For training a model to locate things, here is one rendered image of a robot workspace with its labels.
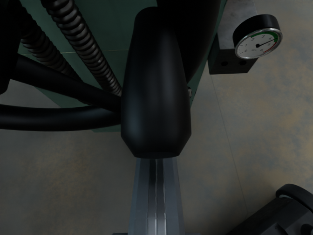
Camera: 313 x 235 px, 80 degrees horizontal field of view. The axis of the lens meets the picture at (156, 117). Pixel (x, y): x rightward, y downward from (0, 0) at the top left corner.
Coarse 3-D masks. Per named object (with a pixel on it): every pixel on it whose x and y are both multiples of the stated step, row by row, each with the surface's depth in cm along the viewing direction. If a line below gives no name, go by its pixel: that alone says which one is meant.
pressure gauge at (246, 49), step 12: (240, 24) 27; (252, 24) 26; (264, 24) 25; (276, 24) 25; (240, 36) 27; (252, 36) 26; (264, 36) 26; (276, 36) 26; (240, 48) 28; (252, 48) 28; (264, 48) 28
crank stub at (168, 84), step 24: (144, 24) 7; (168, 24) 7; (144, 48) 6; (168, 48) 7; (144, 72) 6; (168, 72) 6; (144, 96) 6; (168, 96) 6; (144, 120) 5; (168, 120) 5; (144, 144) 6; (168, 144) 6
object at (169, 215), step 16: (160, 160) 8; (176, 160) 8; (160, 176) 7; (176, 176) 8; (160, 192) 7; (176, 192) 7; (160, 208) 6; (176, 208) 6; (160, 224) 6; (176, 224) 6
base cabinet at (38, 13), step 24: (24, 0) 27; (96, 0) 27; (120, 0) 27; (144, 0) 27; (48, 24) 31; (96, 24) 31; (120, 24) 31; (216, 24) 32; (24, 48) 36; (72, 48) 36; (120, 48) 37; (120, 72) 44; (48, 96) 55; (192, 96) 57
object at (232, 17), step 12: (228, 0) 36; (240, 0) 36; (252, 0) 36; (228, 12) 35; (240, 12) 35; (252, 12) 35; (228, 24) 34; (216, 36) 34; (228, 36) 33; (216, 48) 34; (228, 48) 32; (216, 60) 35; (228, 60) 35; (240, 60) 35; (252, 60) 35; (216, 72) 39; (228, 72) 39; (240, 72) 39
